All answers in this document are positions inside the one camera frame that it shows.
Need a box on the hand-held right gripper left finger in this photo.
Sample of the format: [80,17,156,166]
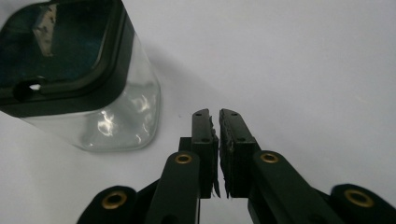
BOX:
[178,108,221,200]

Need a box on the clear container with black lid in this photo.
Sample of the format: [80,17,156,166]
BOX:
[0,0,162,153]

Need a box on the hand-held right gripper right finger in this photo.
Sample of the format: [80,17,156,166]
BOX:
[219,108,262,199]

